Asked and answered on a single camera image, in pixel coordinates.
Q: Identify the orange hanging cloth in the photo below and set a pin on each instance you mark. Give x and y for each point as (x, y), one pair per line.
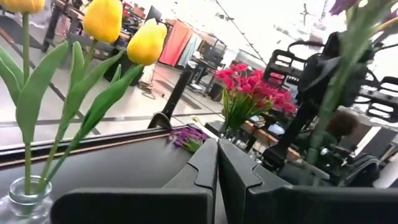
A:
(175, 43)

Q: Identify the red flower bunch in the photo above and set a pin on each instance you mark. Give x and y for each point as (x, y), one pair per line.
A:
(248, 87)

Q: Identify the clear glass bottle vase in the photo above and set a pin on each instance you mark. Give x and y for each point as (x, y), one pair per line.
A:
(28, 205)

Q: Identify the yellow tulip bunch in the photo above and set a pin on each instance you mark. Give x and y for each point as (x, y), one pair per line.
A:
(102, 18)

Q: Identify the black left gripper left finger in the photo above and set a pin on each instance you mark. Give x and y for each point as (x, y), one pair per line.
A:
(155, 208)

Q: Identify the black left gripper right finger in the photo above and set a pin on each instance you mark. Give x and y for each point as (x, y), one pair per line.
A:
(311, 208)

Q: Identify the clear fluted glass vase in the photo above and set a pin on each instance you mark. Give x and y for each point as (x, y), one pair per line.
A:
(231, 135)

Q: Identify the purple flower bunch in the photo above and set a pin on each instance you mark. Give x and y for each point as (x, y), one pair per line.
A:
(189, 138)
(339, 77)

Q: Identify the teal hanging cloth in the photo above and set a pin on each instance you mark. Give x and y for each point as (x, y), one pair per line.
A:
(189, 49)

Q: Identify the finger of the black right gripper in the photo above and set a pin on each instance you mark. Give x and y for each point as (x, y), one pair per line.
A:
(356, 84)
(317, 73)

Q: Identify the black floor stand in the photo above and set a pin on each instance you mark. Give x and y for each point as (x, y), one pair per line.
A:
(174, 96)

